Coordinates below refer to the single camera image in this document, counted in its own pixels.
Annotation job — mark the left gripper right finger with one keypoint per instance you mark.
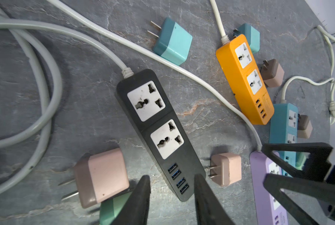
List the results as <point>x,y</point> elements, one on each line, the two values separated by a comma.
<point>208,209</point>

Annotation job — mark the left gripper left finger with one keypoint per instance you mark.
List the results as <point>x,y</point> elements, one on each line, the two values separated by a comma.
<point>136,209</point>

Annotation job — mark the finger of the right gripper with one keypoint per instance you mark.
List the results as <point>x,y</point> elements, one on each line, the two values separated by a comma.
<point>276,185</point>
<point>316,166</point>

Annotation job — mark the green USB charger plug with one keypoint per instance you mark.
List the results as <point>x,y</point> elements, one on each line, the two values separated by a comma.
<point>110,208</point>

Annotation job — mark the pink plug purple strip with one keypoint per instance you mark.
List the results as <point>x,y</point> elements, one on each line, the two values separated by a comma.
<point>272,73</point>
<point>225,168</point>

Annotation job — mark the teal power strip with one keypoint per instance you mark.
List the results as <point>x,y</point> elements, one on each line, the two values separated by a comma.
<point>283,124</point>

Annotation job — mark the pink USB charger plug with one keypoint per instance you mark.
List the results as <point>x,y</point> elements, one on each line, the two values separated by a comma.
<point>99,177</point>

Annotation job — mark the purple power strip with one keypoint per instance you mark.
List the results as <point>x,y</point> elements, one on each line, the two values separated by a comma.
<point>269,210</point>

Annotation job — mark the black power strip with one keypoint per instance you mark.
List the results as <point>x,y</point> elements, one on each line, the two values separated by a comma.
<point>150,112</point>

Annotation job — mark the orange power strip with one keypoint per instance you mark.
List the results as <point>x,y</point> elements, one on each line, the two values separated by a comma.
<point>241,71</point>

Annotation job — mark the teal charger plug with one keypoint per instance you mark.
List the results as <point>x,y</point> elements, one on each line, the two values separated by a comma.
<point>252,35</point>
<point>173,41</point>

